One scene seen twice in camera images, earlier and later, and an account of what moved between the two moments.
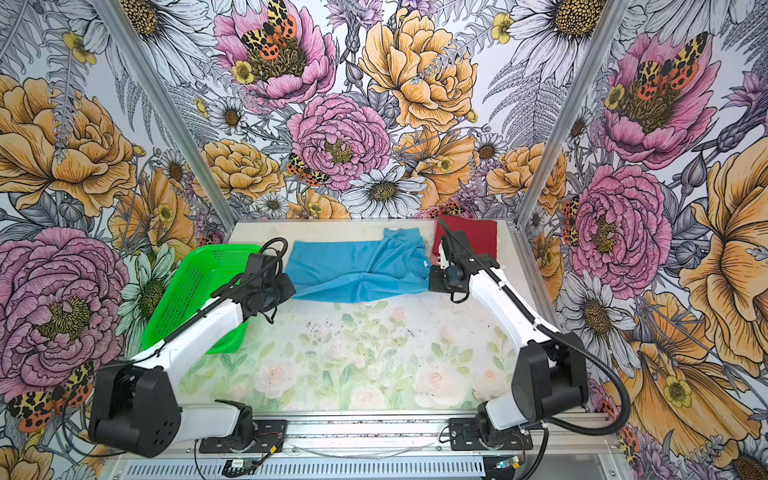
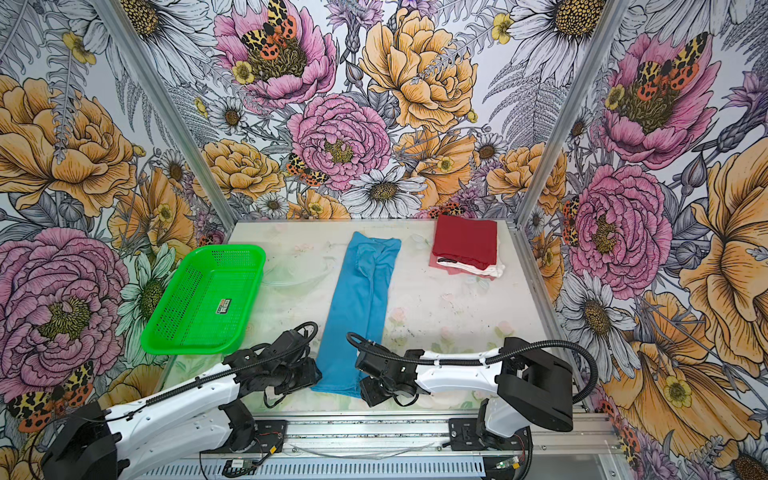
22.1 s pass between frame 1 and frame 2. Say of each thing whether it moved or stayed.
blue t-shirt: moved
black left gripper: moved
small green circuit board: stayed
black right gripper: moved
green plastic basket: stayed
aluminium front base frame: stayed
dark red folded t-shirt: stayed
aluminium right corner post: stayed
